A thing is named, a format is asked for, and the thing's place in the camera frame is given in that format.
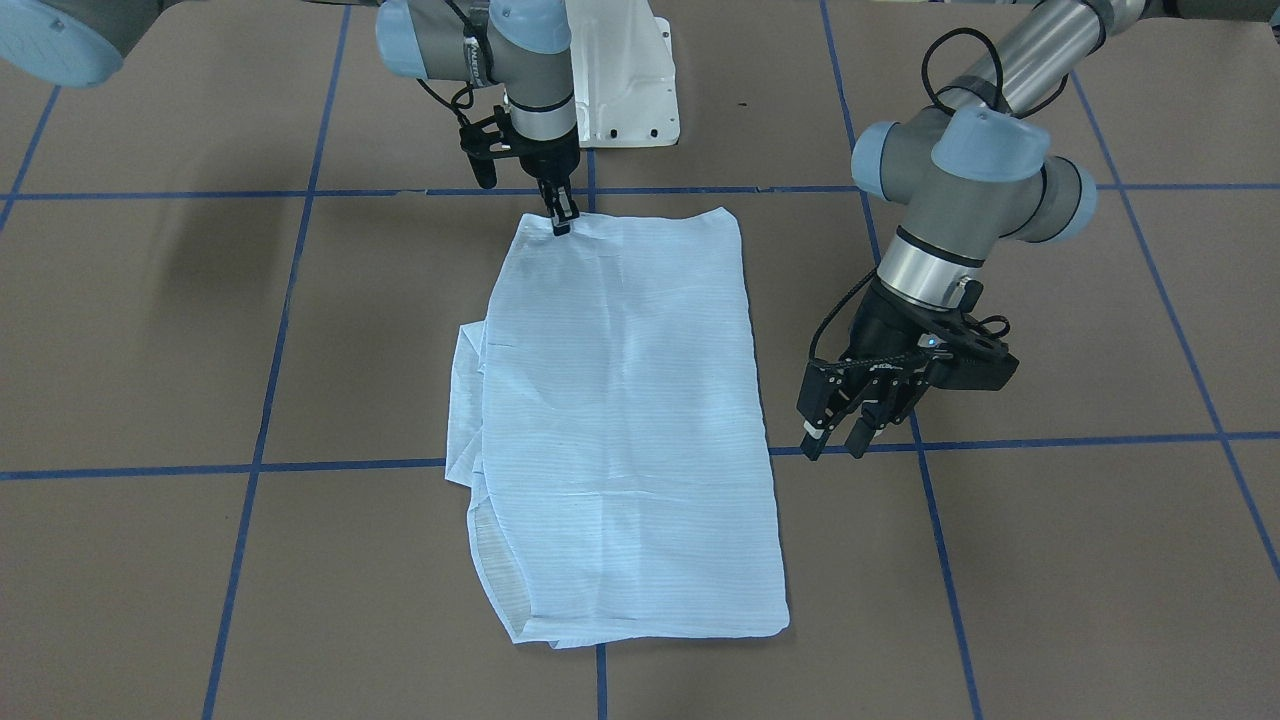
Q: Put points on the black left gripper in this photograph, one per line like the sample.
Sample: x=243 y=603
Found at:
x=880 y=327

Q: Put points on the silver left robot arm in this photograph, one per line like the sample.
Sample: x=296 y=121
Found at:
x=970 y=170

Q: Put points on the light blue button-up shirt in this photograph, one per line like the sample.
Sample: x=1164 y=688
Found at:
x=605 y=415

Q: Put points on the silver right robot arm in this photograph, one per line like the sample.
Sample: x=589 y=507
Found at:
x=222 y=95

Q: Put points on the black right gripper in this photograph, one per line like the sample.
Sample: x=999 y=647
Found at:
x=547 y=158

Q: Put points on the white pedestal column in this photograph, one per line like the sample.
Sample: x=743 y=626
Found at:
x=625 y=75

